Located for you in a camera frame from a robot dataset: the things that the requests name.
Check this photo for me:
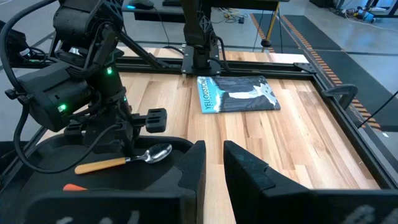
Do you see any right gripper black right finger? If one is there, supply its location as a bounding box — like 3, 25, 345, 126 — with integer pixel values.
223, 140, 398, 224

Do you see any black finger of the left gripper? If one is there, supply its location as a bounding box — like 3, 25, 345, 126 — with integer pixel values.
119, 132, 139, 157
84, 135, 121, 155

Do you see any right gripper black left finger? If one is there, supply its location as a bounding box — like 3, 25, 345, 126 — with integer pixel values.
26, 140, 207, 224

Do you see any wooden-handled metal spoon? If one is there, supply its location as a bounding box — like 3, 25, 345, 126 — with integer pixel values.
73, 142, 174, 175

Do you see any orange-handled fork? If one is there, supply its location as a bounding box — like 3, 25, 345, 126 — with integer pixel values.
62, 183, 88, 192

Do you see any black plastic tray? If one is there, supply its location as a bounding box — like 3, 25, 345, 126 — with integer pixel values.
0, 134, 200, 215

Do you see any Yellowstone picture book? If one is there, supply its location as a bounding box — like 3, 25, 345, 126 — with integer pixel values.
197, 74, 282, 114

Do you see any dark desk top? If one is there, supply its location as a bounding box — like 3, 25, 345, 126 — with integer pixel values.
123, 0, 290, 24

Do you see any black computer mouse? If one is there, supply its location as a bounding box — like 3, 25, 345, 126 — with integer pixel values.
126, 0, 155, 10

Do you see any yellow pole with black foot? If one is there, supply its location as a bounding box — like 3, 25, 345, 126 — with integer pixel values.
261, 2, 281, 48

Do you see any black orange-striped floor mat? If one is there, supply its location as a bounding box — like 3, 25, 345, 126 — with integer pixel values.
281, 12, 398, 131
250, 12, 382, 131

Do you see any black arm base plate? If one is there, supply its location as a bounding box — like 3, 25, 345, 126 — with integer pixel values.
181, 45, 222, 77

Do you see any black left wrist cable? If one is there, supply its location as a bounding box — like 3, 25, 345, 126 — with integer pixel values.
12, 102, 125, 174

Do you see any black aluminium rig frame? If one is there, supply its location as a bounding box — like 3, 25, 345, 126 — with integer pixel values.
0, 30, 398, 191

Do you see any black frame clamp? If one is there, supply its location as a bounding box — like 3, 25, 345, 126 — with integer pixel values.
322, 83, 359, 110

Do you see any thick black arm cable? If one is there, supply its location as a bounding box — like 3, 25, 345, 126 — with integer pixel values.
0, 0, 58, 93

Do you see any thin black cable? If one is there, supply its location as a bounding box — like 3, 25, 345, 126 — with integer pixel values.
357, 90, 398, 129

